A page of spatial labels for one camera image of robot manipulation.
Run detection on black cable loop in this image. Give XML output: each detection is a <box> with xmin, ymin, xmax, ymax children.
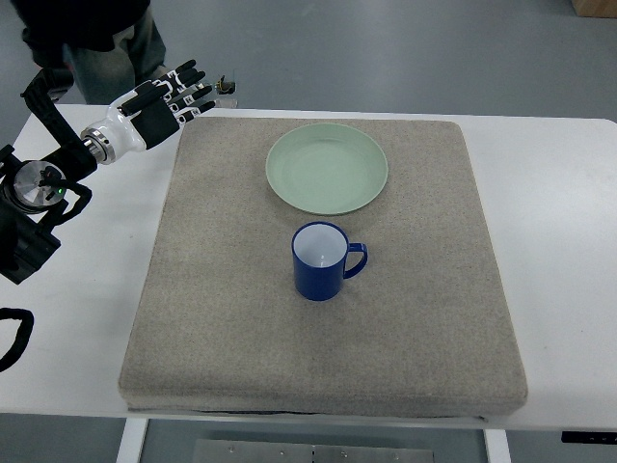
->
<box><xmin>0</xmin><ymin>307</ymin><xmax>36</xmax><ymax>373</ymax></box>

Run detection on small clear floor piece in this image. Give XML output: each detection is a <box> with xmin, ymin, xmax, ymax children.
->
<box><xmin>215</xmin><ymin>98</ymin><xmax>237</xmax><ymax>109</ymax></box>

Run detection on pale green plate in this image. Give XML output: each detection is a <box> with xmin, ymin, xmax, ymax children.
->
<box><xmin>265</xmin><ymin>123</ymin><xmax>389</xmax><ymax>216</ymax></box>

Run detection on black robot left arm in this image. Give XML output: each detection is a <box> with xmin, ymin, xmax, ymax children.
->
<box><xmin>1</xmin><ymin>68</ymin><xmax>97</xmax><ymax>285</ymax></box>

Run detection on cardboard box corner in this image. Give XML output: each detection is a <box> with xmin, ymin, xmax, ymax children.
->
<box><xmin>571</xmin><ymin>0</ymin><xmax>617</xmax><ymax>18</ymax></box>

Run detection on blue mug white inside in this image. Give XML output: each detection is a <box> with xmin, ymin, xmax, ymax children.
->
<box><xmin>291</xmin><ymin>221</ymin><xmax>368</xmax><ymax>302</ymax></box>

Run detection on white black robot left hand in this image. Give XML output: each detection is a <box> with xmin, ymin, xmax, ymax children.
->
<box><xmin>81</xmin><ymin>60</ymin><xmax>217</xmax><ymax>165</ymax></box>

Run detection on black table control panel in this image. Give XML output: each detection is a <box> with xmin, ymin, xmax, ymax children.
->
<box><xmin>561</xmin><ymin>431</ymin><xmax>617</xmax><ymax>445</ymax></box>

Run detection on beige fabric cushion mat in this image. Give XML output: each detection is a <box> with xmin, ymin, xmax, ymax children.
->
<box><xmin>118</xmin><ymin>117</ymin><xmax>529</xmax><ymax>419</ymax></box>

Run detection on small dark floor gadget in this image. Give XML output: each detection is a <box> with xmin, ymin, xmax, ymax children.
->
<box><xmin>215</xmin><ymin>75</ymin><xmax>236</xmax><ymax>95</ymax></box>

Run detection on person in dark clothes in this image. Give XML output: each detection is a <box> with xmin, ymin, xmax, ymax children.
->
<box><xmin>12</xmin><ymin>0</ymin><xmax>169</xmax><ymax>105</ymax></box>

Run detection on white table leg frame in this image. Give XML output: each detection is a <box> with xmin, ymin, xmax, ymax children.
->
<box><xmin>116</xmin><ymin>418</ymin><xmax>148</xmax><ymax>463</ymax></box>

